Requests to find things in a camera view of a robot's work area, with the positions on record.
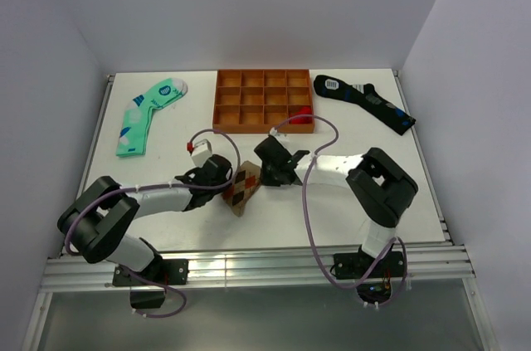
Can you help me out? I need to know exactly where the red rolled sock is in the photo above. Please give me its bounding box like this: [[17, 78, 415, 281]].
[[290, 106, 313, 125]]

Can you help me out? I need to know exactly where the brown argyle sock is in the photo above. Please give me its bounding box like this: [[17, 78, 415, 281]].
[[222, 161, 261, 217]]

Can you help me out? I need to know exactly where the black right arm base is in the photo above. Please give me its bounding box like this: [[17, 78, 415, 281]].
[[329, 250, 407, 309]]

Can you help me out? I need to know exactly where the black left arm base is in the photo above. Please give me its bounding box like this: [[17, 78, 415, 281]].
[[111, 257, 192, 310]]

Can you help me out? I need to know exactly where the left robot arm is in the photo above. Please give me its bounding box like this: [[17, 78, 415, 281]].
[[57, 154, 233, 284]]

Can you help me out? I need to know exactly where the mint green sock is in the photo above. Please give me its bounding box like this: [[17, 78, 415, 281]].
[[115, 78, 188, 158]]

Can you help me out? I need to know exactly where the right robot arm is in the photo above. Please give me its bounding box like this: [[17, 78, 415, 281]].
[[254, 135, 418, 276]]

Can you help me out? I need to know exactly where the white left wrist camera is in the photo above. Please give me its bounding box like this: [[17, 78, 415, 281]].
[[187, 139, 212, 168]]

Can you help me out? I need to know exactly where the orange compartment tray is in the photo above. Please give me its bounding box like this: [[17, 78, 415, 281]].
[[212, 69, 315, 134]]

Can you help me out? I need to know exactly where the aluminium frame rail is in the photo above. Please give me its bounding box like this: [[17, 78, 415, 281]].
[[39, 245, 475, 293]]

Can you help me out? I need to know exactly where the black blue sock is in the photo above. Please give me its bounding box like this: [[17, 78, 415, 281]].
[[314, 75, 416, 135]]

